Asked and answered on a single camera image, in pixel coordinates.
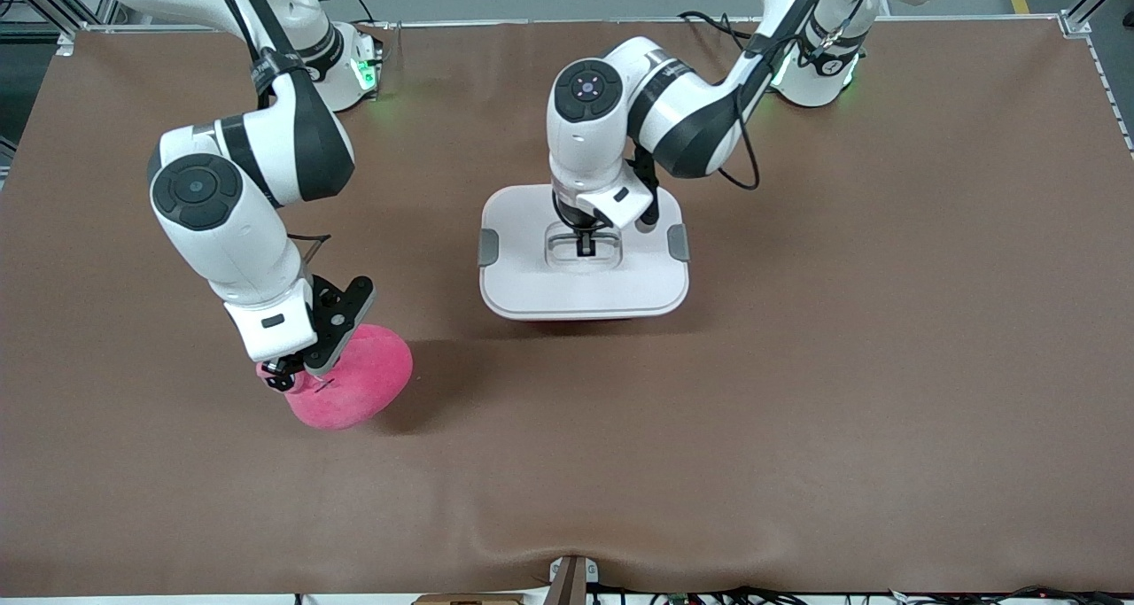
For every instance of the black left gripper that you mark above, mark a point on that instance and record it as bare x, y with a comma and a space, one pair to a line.
574, 218

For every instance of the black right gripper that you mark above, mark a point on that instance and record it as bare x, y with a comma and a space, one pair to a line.
283, 376

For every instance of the white box lid grey latches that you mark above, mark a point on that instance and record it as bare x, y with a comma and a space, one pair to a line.
532, 277

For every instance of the pink plush toy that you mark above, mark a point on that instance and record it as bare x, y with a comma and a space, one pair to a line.
363, 383

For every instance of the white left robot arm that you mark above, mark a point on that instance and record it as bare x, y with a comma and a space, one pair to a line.
682, 118

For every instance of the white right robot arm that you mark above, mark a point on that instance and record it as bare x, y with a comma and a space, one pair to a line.
239, 242

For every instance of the pink plastic storage box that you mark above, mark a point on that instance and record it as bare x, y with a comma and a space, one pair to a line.
580, 320

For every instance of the brown table mat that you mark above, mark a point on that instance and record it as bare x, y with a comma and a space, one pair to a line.
567, 463

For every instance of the brown cardboard piece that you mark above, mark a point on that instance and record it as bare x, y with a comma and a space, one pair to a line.
469, 600

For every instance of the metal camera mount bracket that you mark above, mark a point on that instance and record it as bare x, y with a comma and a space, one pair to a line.
571, 578

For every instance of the aluminium frame profile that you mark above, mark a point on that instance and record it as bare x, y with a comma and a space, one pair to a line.
1076, 22
35, 3

